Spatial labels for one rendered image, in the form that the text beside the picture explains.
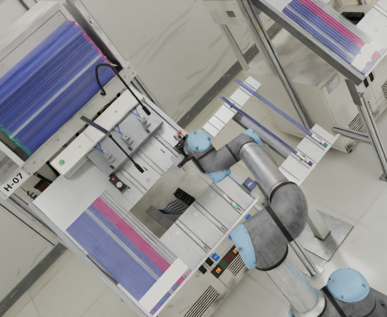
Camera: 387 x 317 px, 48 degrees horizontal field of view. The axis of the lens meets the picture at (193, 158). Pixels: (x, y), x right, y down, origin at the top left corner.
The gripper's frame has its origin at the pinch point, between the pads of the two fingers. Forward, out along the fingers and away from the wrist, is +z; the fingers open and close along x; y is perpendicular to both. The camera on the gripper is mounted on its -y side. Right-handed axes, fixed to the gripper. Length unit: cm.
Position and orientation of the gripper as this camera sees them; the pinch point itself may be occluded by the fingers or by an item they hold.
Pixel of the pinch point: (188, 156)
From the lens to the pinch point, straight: 180.3
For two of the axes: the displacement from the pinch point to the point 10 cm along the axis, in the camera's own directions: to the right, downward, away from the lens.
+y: -7.2, -6.9, -0.4
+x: -6.7, 7.1, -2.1
